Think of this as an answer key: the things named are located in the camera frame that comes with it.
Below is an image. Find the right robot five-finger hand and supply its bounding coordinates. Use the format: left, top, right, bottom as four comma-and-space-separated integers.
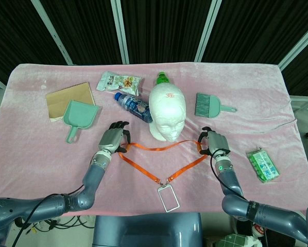
197, 126, 231, 158

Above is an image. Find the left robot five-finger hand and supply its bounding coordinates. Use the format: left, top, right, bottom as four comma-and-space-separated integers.
97, 120, 131, 155

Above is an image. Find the orange lanyard strap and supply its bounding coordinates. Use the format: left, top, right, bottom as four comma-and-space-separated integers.
117, 139, 208, 186

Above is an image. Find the mint green hand brush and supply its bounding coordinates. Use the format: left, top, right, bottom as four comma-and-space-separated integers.
194, 92, 237, 119

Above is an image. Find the mint green dustpan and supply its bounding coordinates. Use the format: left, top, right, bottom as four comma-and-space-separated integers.
62, 99, 101, 144

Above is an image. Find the blue plastic drink bottle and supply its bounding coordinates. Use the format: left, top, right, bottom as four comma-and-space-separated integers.
114, 92, 154, 124

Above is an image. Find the green wrapped tissue pack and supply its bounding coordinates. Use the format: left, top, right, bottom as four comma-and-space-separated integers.
246, 147, 282, 184

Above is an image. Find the white green snack bag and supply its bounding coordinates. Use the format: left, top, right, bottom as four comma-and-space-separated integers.
96, 71, 145, 97

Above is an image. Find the white foam mannequin head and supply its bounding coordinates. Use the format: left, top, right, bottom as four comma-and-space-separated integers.
148, 83, 187, 142

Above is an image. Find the brown paper notebook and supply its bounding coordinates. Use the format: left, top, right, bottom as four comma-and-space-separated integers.
45, 81, 96, 123

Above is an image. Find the pink velvet table cloth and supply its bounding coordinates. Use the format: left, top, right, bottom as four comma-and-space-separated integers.
0, 61, 308, 215

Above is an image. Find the clear bottle with green cap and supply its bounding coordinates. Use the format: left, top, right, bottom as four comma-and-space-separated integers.
141, 72, 173, 95

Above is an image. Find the blue-grey robot torso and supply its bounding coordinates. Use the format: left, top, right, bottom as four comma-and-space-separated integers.
92, 212, 203, 247

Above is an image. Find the green gridded box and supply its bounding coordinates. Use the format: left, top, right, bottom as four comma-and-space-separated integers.
217, 232, 250, 247

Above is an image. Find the black pleated curtain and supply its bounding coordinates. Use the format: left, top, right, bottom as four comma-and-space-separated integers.
0, 0, 308, 97

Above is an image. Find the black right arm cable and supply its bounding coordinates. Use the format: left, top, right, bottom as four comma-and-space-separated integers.
211, 148, 248, 204

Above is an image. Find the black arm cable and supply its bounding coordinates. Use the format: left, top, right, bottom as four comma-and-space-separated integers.
211, 148, 248, 204
13, 184, 85, 247

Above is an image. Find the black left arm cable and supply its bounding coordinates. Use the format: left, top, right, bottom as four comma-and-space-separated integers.
13, 184, 85, 247

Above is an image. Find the black floor cable bundle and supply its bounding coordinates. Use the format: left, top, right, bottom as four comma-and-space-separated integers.
22, 215, 94, 236

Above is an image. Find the white metal frame post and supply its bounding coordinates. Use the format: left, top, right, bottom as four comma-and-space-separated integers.
30, 0, 74, 65
194, 0, 223, 63
278, 20, 308, 69
109, 0, 130, 65

